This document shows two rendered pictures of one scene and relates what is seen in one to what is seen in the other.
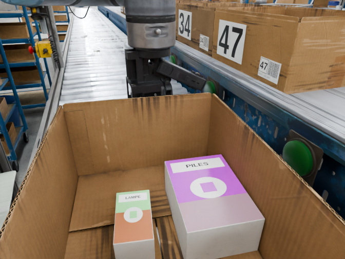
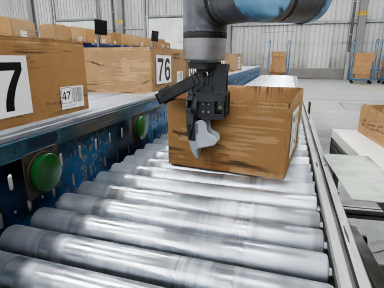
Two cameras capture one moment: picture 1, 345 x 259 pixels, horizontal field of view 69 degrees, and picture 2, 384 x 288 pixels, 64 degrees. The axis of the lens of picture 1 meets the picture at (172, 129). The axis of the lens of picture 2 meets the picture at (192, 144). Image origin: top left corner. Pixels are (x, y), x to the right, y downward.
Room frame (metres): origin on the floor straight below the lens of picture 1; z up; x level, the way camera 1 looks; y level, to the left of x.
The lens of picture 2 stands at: (1.06, 0.40, 1.01)
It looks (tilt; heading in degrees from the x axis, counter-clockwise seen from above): 16 degrees down; 215
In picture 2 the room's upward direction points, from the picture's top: straight up
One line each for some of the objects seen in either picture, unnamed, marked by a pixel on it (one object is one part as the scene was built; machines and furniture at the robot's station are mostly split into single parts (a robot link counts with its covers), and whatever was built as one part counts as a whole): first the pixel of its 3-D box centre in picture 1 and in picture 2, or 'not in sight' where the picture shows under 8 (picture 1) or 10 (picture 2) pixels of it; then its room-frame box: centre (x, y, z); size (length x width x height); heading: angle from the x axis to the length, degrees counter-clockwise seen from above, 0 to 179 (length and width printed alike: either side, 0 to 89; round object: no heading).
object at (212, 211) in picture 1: (206, 202); not in sight; (0.31, -0.06, 0.79); 0.16 x 0.11 x 0.07; 12
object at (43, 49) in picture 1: (42, 50); not in sight; (1.29, 0.65, 0.84); 0.15 x 0.09 x 0.07; 18
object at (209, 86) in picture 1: (209, 92); (48, 172); (0.78, -0.12, 0.81); 0.07 x 0.01 x 0.07; 18
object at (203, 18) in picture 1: (223, 26); not in sight; (1.17, -0.22, 0.96); 0.39 x 0.29 x 0.17; 18
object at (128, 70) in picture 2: not in sight; (139, 68); (0.06, -0.59, 0.96); 0.39 x 0.29 x 0.17; 18
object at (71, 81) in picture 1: (118, 80); not in sight; (1.16, 0.26, 0.72); 0.52 x 0.05 x 0.05; 108
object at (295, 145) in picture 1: (295, 158); (142, 127); (0.41, -0.24, 0.81); 0.07 x 0.01 x 0.07; 18
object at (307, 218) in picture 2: not in sight; (188, 206); (0.61, 0.07, 0.72); 0.52 x 0.05 x 0.05; 108
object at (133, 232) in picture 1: (134, 223); not in sight; (0.28, 0.06, 0.78); 0.10 x 0.06 x 0.05; 9
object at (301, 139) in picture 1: (299, 157); (139, 127); (0.41, -0.25, 0.81); 0.09 x 0.01 x 0.09; 18
